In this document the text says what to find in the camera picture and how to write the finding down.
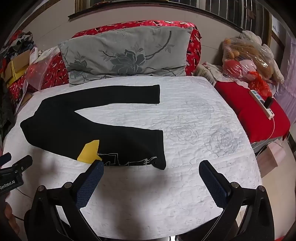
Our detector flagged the dark wooden headboard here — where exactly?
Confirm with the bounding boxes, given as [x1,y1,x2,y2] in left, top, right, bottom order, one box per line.
[68,1,243,32]

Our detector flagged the operator left hand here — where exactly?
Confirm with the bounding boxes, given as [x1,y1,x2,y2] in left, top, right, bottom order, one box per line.
[4,201,20,235]

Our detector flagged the red blanket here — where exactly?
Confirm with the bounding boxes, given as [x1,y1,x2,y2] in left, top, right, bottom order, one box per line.
[215,82,290,143]

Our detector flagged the clear plastic bag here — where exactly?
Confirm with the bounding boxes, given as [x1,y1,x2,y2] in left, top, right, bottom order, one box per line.
[25,46,60,90]

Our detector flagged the cardboard box with yellow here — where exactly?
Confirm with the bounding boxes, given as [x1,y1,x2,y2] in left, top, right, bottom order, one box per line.
[1,50,30,87]

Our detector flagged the white quilted bed cover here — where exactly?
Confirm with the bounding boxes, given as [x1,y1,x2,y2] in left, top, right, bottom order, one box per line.
[2,75,263,240]

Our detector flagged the pile of clothes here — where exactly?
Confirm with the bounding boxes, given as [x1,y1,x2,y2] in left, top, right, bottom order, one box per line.
[1,30,34,68]

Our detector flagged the black pants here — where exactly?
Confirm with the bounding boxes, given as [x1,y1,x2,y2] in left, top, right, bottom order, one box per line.
[20,85,166,170]

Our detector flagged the grey floral pillow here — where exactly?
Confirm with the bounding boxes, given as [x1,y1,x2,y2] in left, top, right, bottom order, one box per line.
[59,26,192,85]

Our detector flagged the white power strip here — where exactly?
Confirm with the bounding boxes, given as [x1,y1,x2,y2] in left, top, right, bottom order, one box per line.
[249,90,274,120]

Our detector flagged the bagged plush toys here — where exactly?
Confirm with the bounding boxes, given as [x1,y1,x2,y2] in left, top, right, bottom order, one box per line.
[222,31,284,98]

